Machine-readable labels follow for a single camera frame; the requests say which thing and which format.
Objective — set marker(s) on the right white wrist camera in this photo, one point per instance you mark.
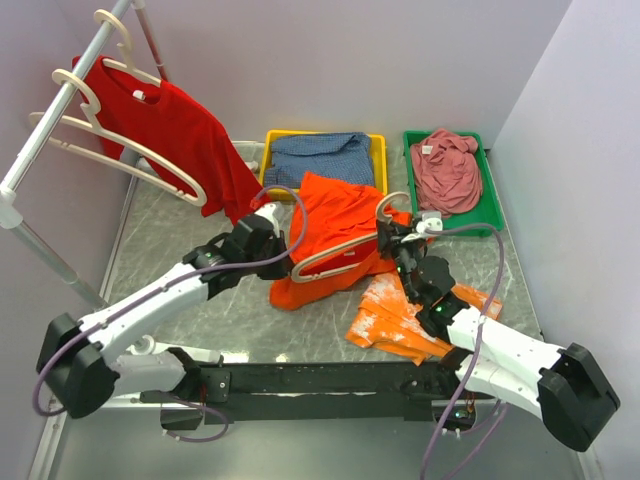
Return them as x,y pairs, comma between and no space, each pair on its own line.
428,224

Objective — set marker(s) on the pink crumpled shirt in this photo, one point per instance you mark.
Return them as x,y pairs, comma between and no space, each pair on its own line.
446,173

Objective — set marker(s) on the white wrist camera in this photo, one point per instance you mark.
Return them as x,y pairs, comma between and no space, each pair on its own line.
428,224
272,212

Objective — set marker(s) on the green plastic bin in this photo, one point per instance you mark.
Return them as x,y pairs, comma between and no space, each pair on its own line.
487,210

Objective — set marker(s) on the blue checkered shirt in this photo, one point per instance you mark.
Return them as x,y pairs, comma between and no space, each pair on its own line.
341,156

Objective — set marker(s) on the bright orange t shirt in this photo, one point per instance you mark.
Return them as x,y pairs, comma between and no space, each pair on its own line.
337,212

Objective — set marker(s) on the metal clothes rack rail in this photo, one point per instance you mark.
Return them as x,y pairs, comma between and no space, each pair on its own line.
11,219

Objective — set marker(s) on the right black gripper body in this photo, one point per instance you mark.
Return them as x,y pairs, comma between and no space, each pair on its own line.
407,256

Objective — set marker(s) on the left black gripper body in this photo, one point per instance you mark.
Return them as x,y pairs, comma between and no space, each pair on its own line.
273,248

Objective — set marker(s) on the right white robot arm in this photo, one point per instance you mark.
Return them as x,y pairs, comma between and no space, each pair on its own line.
562,386

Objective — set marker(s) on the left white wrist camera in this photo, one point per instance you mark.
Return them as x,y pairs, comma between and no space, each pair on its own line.
272,212

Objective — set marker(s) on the yellow plastic bin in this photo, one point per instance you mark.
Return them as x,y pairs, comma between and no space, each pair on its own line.
377,152

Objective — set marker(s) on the black base bar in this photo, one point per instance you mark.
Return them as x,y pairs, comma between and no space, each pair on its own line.
314,391

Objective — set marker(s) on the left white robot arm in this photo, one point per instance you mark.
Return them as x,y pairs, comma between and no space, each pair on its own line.
86,362

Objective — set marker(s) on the red t shirt on hanger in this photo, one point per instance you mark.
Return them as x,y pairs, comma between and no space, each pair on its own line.
169,122

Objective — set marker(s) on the beige plastic hanger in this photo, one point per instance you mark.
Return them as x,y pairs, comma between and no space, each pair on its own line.
297,275

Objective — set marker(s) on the beige hanger holding red shirt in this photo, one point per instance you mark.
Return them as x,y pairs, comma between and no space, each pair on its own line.
125,47

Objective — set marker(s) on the beige empty hanger front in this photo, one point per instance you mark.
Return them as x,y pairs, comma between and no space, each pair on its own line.
91,124

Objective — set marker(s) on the orange cloth with white paint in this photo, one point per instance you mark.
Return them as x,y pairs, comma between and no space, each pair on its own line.
386,321

